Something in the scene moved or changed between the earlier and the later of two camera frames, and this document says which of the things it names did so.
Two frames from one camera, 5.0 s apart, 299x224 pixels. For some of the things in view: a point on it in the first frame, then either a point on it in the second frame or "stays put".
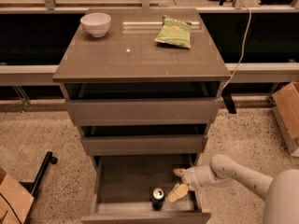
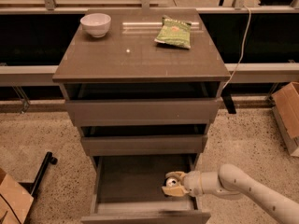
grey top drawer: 144,112 stays put
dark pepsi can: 158,198 -> 171,182
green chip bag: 175,32 stays put
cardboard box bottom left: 15,201 stays put
